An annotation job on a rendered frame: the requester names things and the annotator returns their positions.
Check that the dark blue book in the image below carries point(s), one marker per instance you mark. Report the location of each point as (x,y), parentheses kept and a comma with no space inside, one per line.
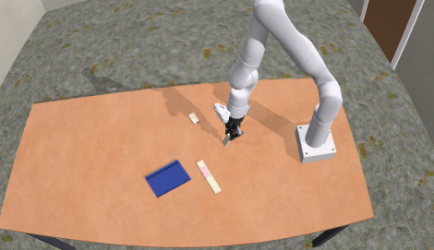
(167,178)

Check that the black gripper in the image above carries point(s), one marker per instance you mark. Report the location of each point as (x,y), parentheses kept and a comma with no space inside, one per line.
(235,125)

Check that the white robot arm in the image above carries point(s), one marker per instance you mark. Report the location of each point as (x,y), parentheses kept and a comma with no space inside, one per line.
(270,14)

